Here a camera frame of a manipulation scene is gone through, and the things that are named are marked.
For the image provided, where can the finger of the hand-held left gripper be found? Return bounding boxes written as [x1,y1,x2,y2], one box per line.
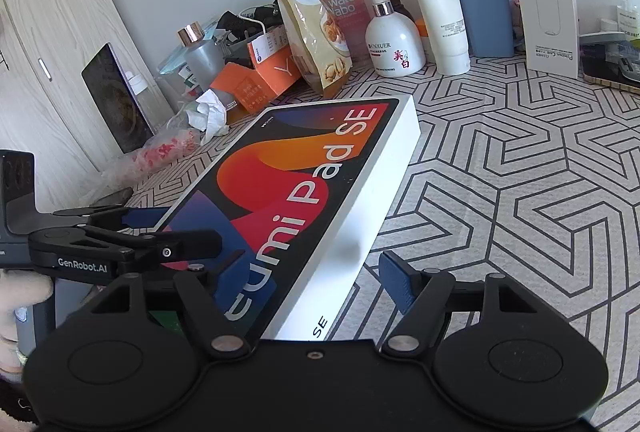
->
[75,225,223,265]
[52,206,171,230]

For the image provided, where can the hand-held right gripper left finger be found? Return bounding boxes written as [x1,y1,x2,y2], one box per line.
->
[87,252,251,360]

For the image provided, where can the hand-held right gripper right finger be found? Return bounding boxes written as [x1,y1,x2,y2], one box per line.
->
[378,251,538,358]

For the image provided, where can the Redmi Pad SE box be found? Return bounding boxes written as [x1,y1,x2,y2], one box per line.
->
[152,95,420,343]

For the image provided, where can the geometric patterned desktop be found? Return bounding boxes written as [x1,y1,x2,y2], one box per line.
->
[100,55,640,363]

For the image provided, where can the person's left hand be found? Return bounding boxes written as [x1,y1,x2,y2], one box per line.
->
[0,268,55,355]

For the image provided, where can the black phone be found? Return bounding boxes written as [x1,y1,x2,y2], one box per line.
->
[92,188,133,208]

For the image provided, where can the red white plastic bag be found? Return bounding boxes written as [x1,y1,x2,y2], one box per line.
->
[102,127,201,178]

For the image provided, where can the clear bottle white cap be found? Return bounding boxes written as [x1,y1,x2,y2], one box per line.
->
[125,71,173,133]

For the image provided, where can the dark tablet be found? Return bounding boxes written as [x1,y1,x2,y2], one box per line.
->
[81,43,156,155]

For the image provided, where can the crumpled white tissue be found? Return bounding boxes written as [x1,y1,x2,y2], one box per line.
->
[185,90,232,138]

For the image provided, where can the orange carton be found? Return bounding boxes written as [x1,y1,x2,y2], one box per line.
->
[210,62,281,114]

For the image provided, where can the frosted glass bottle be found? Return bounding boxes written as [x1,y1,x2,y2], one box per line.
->
[177,23,226,83]

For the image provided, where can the pale wooden wardrobe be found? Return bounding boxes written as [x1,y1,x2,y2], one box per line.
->
[0,0,176,213]

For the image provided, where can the orange cardboard box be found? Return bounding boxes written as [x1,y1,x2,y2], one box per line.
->
[247,26,306,98]

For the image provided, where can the white pump lotion bottle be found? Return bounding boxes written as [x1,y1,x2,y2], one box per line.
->
[356,0,427,79]

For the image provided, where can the beige snack bag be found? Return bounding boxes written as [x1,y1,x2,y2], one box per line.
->
[255,0,351,96]

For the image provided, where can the pink liquid bottle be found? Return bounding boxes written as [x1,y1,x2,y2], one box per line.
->
[317,0,373,68]

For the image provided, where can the blue pen cup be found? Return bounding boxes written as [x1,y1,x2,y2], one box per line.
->
[457,0,517,58]

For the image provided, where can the white squeeze tube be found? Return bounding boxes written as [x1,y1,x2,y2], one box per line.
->
[394,0,471,76]

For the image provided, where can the small clear spray bottle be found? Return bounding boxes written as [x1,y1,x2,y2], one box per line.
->
[615,0,640,36]

